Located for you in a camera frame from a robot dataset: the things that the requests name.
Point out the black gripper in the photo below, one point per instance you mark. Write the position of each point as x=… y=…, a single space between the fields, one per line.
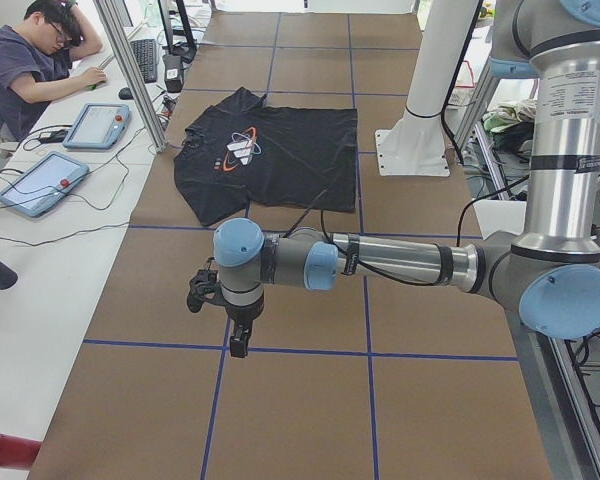
x=241 y=314

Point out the black printed t-shirt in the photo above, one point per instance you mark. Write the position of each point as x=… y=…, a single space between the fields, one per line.
x=241 y=150

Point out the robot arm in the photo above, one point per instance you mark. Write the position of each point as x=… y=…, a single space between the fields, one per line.
x=366 y=62

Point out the near teach pendant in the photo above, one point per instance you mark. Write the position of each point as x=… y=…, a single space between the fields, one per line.
x=40 y=188

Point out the teach pendant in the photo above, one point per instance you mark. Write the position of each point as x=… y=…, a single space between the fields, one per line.
x=98 y=127
x=40 y=188

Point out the far teach pendant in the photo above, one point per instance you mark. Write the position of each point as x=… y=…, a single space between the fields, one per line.
x=98 y=127

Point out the red tube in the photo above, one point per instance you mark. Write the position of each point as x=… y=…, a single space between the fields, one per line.
x=18 y=453

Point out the black computer mouse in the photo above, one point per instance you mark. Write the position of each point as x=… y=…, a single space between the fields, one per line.
x=125 y=94

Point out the black keyboard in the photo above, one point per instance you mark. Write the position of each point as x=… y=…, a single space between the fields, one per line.
x=145 y=54

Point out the seated person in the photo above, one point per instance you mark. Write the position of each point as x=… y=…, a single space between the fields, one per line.
x=36 y=57

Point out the white camera post base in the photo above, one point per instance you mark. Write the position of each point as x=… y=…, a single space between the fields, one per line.
x=415 y=146

